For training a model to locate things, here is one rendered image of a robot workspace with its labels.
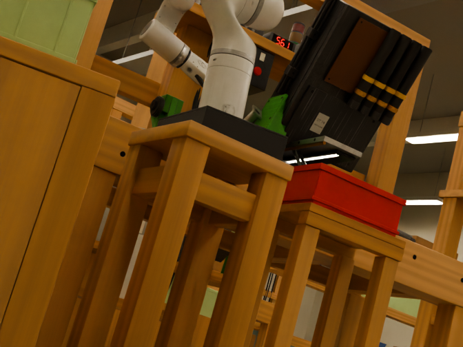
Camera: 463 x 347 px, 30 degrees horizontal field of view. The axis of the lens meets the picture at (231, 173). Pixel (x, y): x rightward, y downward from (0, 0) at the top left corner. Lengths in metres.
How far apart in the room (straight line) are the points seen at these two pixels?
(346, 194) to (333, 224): 0.11
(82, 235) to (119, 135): 0.30
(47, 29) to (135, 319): 0.67
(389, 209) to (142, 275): 0.82
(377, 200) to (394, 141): 1.28
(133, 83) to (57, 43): 1.49
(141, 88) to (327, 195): 1.11
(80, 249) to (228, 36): 0.70
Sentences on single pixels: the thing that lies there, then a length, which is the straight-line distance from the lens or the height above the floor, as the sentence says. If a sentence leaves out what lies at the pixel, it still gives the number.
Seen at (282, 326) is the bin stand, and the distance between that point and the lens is 2.26.
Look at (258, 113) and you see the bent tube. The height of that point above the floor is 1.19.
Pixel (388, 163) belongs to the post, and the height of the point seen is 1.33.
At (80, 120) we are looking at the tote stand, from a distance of 1.68.
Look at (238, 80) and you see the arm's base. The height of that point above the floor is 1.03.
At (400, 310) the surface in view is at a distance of 9.18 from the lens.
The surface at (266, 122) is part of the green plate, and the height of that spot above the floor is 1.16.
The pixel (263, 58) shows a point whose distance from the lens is 3.28.
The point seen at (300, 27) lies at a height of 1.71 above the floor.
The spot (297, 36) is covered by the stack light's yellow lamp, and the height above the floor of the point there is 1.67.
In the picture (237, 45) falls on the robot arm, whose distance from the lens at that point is 2.27.
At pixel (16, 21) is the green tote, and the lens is 1.77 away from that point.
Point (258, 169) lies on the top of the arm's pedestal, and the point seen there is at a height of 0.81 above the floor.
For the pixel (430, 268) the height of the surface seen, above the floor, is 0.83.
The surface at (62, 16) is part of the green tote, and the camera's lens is 1.78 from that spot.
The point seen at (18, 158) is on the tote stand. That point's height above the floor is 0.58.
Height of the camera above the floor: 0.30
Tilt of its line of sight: 13 degrees up
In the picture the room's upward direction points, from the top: 16 degrees clockwise
